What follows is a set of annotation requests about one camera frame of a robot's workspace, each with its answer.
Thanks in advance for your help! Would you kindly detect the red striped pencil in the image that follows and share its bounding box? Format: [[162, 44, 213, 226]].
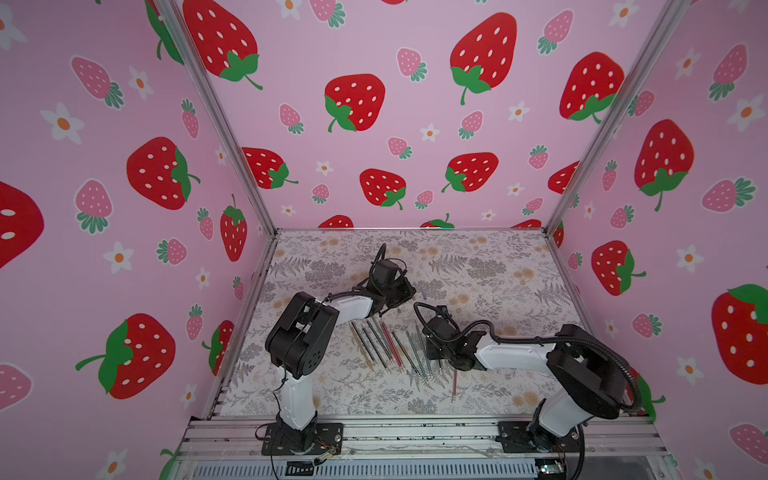
[[380, 321, 404, 371]]

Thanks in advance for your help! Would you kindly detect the blue pencil with clear cap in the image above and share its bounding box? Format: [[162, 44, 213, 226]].
[[366, 319, 396, 362]]

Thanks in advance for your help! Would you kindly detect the yellow pencil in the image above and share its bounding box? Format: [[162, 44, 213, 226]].
[[350, 323, 375, 371]]

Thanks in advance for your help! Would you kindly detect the dark blue striped pencil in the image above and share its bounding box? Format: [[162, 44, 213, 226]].
[[361, 325, 388, 370]]

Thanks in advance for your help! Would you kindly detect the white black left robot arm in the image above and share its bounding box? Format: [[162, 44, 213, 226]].
[[265, 277, 416, 432]]

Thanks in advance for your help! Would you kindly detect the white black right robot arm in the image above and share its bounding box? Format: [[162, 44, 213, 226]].
[[417, 306, 643, 452]]

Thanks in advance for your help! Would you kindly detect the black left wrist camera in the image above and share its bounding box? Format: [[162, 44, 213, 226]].
[[370, 258, 407, 288]]

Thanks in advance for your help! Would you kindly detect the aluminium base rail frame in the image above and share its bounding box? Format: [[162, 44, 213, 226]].
[[163, 415, 683, 479]]

